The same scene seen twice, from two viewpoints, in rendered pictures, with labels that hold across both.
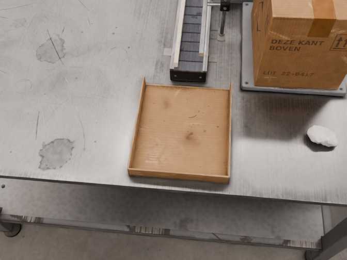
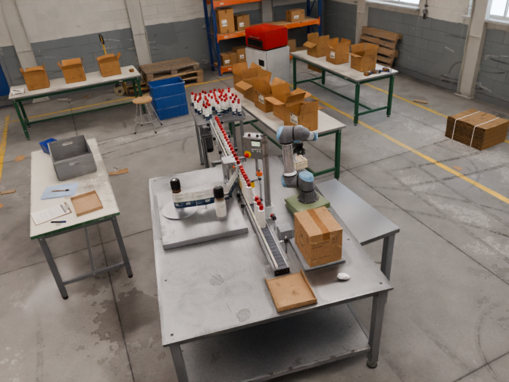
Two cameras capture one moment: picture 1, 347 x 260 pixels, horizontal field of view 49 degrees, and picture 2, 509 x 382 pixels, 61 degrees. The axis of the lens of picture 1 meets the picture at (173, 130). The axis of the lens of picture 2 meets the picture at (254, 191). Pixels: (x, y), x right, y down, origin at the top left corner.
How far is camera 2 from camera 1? 1.94 m
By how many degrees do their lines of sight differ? 31
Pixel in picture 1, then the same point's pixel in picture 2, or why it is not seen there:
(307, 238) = (362, 345)
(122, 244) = not seen: outside the picture
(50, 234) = not seen: outside the picture
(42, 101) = (225, 299)
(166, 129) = (283, 292)
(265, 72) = (312, 259)
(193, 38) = (277, 257)
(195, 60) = (282, 264)
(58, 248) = not seen: outside the picture
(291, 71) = (322, 256)
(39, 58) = (213, 284)
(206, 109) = (295, 281)
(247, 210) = (326, 343)
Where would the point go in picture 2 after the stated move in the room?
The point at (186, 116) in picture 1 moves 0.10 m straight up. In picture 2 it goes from (288, 286) to (288, 274)
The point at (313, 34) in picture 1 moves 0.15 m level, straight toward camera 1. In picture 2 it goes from (324, 239) to (325, 254)
